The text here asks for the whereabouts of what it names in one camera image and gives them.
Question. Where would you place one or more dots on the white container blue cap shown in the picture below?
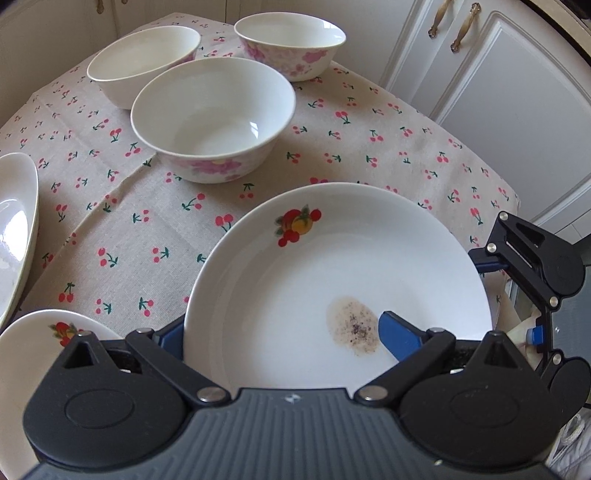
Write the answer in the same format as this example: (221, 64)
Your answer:
(524, 337)

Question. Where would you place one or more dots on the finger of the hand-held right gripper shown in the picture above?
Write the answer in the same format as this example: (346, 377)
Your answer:
(489, 261)

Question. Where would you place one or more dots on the cherry-print tablecloth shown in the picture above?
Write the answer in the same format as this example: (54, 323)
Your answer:
(138, 230)

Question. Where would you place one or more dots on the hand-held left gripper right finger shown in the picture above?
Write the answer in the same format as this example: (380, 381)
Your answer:
(397, 334)

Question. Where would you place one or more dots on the white pink floral bowl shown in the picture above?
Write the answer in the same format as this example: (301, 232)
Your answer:
(207, 115)
(138, 60)
(291, 41)

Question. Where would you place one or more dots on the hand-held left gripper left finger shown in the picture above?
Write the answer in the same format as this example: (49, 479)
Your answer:
(171, 339)

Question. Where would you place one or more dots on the white quilted cloth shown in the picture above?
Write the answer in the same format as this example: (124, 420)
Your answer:
(575, 447)

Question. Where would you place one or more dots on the plain white plate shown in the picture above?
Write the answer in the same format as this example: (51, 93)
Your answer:
(16, 230)

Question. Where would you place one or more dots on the white fruit-print plate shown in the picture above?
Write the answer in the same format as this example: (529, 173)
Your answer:
(323, 277)
(27, 360)

